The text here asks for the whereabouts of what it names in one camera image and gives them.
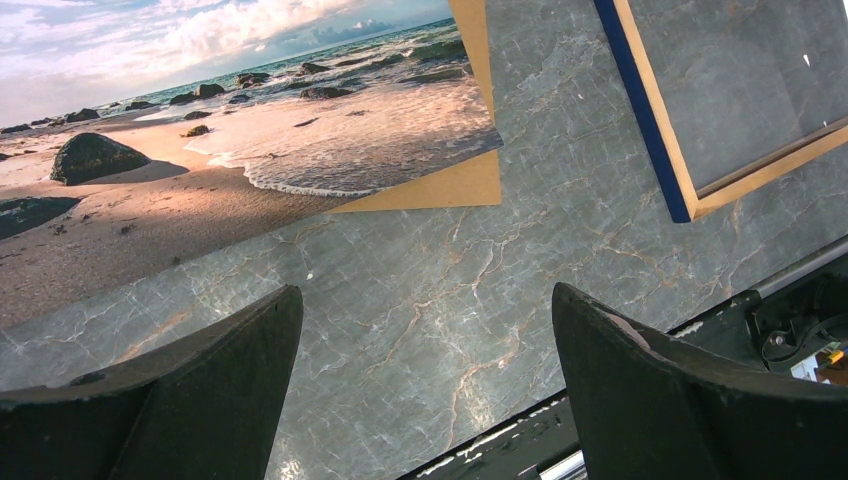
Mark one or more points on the beach landscape photo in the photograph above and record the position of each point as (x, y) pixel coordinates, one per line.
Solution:
(139, 134)

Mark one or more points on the brown cardboard backing board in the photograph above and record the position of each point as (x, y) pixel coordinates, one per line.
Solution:
(474, 182)

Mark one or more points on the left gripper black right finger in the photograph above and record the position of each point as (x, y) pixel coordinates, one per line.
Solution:
(647, 405)

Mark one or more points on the wooden picture frame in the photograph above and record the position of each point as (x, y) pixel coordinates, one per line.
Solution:
(683, 202)

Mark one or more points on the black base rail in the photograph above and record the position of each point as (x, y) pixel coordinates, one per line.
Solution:
(793, 323)

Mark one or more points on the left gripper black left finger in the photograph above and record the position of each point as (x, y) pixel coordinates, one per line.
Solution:
(206, 406)

